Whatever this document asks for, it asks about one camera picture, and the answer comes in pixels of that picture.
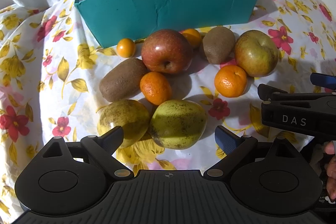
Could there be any mandarin orange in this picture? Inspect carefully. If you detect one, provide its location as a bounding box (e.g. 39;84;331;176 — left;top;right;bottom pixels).
214;65;248;98
140;72;172;106

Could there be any yellow-green russet apple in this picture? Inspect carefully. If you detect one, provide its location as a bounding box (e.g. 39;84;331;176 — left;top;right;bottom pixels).
234;30;279;77

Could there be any green-yellow pear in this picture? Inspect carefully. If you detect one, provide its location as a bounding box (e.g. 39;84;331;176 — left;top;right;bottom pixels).
148;100;207;149
97;100;150;148

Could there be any brown kiwi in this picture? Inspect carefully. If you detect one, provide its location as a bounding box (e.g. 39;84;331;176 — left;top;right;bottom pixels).
201;26;236;64
99;57;147;102

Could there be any small kumquat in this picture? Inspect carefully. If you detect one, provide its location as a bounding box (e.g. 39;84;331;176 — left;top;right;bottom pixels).
116;38;136;58
181;28;202;49

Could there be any red apple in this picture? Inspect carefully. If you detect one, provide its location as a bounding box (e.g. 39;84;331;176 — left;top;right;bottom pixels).
141;29;193;75

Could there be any person's right hand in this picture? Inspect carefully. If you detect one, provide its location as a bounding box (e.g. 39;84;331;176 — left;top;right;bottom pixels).
325;141;336;200

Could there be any floral bed sheet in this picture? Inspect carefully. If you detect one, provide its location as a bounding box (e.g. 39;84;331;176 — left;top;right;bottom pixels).
1;0;335;223

